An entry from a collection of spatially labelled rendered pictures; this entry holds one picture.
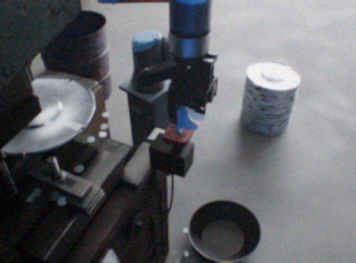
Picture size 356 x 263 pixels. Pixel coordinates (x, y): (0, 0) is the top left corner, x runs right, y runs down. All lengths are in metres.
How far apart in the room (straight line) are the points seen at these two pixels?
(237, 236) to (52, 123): 0.97
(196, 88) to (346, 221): 1.20
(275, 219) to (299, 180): 0.28
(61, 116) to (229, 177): 1.06
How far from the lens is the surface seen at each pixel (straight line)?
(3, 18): 0.49
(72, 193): 0.70
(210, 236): 1.50
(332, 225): 1.67
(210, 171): 1.72
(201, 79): 0.66
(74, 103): 0.86
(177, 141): 0.77
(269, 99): 1.80
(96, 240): 0.78
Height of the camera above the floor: 1.28
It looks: 43 degrees down
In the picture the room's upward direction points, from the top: straight up
